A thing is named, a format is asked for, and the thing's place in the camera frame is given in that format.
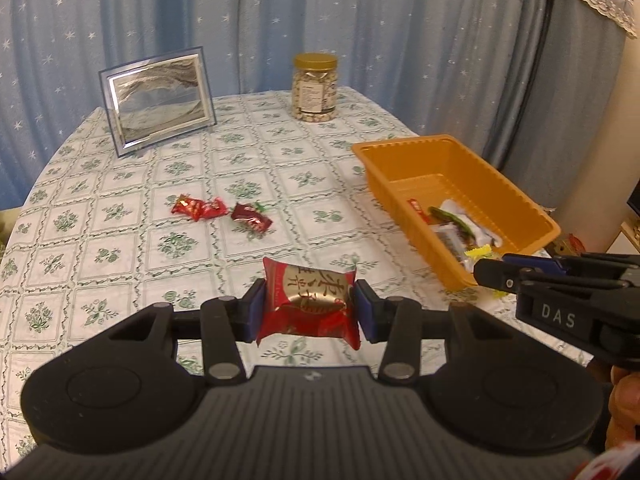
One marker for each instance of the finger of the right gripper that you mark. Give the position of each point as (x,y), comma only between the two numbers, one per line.
(507,277)
(587,264)

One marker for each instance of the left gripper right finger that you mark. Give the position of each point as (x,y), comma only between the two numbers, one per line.
(402,323)

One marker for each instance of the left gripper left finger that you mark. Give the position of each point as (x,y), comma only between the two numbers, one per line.
(219,324)

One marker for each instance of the yellow candy packet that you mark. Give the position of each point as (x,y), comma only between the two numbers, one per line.
(474,255)

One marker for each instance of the green white snack packet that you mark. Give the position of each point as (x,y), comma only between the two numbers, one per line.
(473,234)

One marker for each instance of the large red snack packet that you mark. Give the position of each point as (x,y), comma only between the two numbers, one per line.
(309,302)

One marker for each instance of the red white snack packet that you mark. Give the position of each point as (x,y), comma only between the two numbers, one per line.
(418,209)

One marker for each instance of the dark red green candy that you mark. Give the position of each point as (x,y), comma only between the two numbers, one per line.
(251,216)

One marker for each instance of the small red candy packet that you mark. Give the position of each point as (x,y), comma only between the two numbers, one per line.
(215,208)

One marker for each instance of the black sesame snack packet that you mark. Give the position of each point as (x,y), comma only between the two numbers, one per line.
(449,236)

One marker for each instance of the person right hand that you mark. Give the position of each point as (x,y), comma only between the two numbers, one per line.
(624,407)

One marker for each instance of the small yellow white cabinet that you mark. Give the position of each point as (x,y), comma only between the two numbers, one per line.
(626,241)

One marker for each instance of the orange plastic tray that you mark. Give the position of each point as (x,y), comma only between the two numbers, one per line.
(432,169)

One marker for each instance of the long red candy packet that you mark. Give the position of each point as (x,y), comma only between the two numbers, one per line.
(190,207)

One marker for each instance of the green floral tablecloth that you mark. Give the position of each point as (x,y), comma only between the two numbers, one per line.
(96,240)

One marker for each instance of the grey blue lace curtain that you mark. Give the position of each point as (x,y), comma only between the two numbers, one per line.
(565,65)

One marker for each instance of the blue star curtain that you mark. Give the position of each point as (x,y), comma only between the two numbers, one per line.
(454,66)

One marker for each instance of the clear nut jar gold lid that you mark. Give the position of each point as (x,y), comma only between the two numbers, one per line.
(314,87)

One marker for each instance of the sand art picture frame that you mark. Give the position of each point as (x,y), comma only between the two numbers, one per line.
(157,99)

